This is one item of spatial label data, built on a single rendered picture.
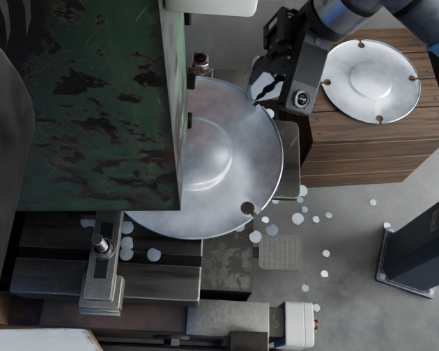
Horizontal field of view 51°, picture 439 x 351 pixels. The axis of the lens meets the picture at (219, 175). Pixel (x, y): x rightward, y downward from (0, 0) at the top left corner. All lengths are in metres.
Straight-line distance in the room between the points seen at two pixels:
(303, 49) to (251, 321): 0.45
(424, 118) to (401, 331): 0.65
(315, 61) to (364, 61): 0.81
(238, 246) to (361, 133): 0.62
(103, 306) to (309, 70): 0.46
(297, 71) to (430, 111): 0.84
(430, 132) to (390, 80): 0.19
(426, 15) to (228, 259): 0.49
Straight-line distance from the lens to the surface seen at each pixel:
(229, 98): 0.80
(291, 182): 0.74
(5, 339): 0.99
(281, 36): 0.70
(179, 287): 0.76
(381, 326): 1.56
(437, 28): 0.62
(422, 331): 1.61
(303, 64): 0.66
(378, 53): 1.50
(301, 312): 0.85
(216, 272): 0.82
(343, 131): 1.32
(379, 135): 1.35
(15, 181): 0.16
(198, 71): 0.82
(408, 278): 1.51
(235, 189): 0.72
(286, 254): 1.35
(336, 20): 0.63
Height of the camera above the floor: 1.45
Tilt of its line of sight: 67 degrees down
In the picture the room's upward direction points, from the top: 6 degrees clockwise
